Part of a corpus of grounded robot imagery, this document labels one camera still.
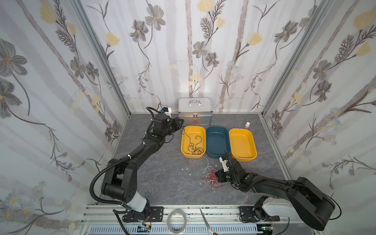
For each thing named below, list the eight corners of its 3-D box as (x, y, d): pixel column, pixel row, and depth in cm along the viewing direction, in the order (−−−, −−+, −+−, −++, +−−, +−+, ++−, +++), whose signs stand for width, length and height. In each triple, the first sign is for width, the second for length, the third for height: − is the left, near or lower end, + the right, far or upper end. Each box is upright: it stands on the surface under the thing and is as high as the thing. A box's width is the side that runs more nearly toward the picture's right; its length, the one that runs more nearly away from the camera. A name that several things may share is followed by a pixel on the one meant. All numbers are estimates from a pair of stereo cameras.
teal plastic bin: (206, 158, 97) (207, 153, 92) (204, 131, 111) (204, 126, 106) (231, 158, 97) (234, 154, 92) (226, 131, 112) (228, 126, 106)
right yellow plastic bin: (230, 162, 95) (232, 157, 90) (225, 133, 110) (227, 128, 105) (256, 162, 95) (260, 157, 90) (247, 134, 110) (250, 128, 105)
